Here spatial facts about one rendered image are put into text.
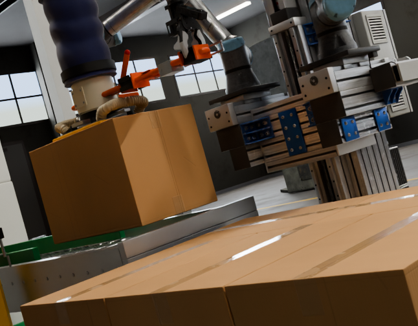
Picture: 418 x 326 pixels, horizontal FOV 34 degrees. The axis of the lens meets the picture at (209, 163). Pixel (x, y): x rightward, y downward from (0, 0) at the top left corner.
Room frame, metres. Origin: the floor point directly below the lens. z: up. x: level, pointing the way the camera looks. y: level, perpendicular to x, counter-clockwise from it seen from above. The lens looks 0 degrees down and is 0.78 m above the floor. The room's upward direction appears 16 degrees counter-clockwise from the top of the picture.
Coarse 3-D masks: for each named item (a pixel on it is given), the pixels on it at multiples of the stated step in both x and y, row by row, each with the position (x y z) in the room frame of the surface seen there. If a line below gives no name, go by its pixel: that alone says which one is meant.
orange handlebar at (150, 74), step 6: (204, 48) 2.32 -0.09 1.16; (174, 60) 2.40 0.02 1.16; (174, 66) 2.42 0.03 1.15; (144, 72) 2.52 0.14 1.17; (150, 72) 2.49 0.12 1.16; (156, 72) 2.48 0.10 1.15; (138, 78) 2.54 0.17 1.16; (144, 78) 2.53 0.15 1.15; (150, 78) 2.52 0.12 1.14; (156, 78) 2.56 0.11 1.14; (108, 90) 2.68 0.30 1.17; (114, 90) 2.65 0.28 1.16; (120, 96) 2.92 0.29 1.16; (126, 96) 2.94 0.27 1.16; (72, 108) 2.85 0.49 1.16
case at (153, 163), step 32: (96, 128) 2.49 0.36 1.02; (128, 128) 2.46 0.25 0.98; (160, 128) 2.57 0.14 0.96; (192, 128) 2.68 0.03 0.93; (32, 160) 2.84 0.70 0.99; (64, 160) 2.68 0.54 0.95; (96, 160) 2.53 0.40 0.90; (128, 160) 2.43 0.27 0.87; (160, 160) 2.54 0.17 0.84; (192, 160) 2.65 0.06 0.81; (64, 192) 2.72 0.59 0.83; (96, 192) 2.57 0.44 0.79; (128, 192) 2.44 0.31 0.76; (160, 192) 2.51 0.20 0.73; (192, 192) 2.62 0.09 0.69; (64, 224) 2.76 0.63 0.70; (96, 224) 2.61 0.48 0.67; (128, 224) 2.47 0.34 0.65
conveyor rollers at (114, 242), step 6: (114, 240) 3.30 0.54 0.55; (120, 240) 3.21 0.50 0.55; (84, 246) 3.49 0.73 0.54; (90, 246) 3.31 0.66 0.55; (96, 246) 3.22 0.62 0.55; (102, 246) 3.13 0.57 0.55; (108, 246) 3.04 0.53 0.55; (54, 252) 3.67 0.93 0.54; (60, 252) 3.49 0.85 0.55; (66, 252) 3.41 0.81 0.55; (72, 252) 3.24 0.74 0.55; (78, 252) 3.15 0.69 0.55; (42, 258) 3.42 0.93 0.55
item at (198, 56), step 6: (192, 48) 2.32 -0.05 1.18; (198, 48) 2.32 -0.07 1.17; (180, 54) 2.36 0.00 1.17; (192, 54) 2.33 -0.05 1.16; (198, 54) 2.31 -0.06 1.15; (204, 54) 2.34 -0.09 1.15; (210, 54) 2.36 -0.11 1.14; (180, 60) 2.36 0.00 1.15; (186, 60) 2.36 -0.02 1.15; (192, 60) 2.33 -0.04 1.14; (198, 60) 2.34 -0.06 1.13
